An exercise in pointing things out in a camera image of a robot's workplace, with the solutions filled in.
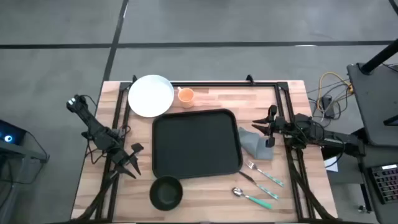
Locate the black slanted pole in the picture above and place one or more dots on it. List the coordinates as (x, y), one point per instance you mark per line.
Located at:
(381, 56)

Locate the black cart top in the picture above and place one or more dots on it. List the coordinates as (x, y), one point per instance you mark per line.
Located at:
(376, 102)

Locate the black rectangular tray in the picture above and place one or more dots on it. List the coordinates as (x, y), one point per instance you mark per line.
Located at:
(196, 143)

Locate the black power adapter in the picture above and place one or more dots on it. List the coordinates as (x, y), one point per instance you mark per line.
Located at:
(327, 104)

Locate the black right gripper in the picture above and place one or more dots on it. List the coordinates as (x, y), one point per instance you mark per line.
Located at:
(278, 126)

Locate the white round plate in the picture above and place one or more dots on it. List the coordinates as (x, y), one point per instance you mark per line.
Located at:
(150, 96)

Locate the grey napkin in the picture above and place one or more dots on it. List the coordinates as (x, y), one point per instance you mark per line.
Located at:
(253, 144)

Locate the computer with blue light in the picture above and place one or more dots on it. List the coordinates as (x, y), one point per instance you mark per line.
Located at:
(11, 132)

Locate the orange plastic cup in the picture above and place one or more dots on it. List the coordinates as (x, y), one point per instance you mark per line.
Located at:
(186, 96)

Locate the black keyboard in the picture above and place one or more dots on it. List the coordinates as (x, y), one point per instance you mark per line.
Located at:
(387, 183)

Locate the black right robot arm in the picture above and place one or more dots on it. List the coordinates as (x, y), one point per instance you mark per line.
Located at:
(335, 138)

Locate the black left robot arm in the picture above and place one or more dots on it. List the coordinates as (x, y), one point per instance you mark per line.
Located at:
(93, 127)

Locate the black aluminium table frame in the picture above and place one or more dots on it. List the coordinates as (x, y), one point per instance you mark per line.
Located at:
(217, 84)

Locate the white paper sheet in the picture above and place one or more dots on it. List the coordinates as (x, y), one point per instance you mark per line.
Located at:
(332, 165)

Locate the grey metal stand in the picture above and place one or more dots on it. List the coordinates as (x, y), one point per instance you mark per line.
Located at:
(18, 152)

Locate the black round bowl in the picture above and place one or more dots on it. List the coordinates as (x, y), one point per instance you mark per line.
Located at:
(165, 193)

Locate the black diagonal bar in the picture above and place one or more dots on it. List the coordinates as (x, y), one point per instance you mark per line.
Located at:
(330, 153)

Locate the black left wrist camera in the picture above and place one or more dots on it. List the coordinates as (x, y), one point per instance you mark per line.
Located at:
(137, 147)

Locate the small caster wheel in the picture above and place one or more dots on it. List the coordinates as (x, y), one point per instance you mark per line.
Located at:
(361, 208)

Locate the dark desk under keyboard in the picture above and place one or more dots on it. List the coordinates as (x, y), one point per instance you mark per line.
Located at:
(385, 214)

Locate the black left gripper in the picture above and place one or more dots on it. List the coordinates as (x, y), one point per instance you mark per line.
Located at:
(119, 157)

